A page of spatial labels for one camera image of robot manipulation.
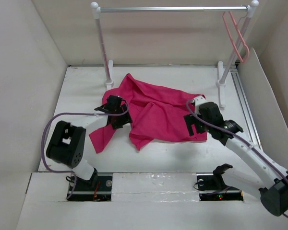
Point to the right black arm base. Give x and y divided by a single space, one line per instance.
211 186

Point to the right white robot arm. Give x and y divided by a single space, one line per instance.
271 188

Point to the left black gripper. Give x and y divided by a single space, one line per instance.
125 120

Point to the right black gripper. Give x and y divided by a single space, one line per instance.
190 120

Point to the pink trousers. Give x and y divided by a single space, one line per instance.
157 112

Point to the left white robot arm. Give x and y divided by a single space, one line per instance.
66 145

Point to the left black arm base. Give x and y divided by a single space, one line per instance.
100 193

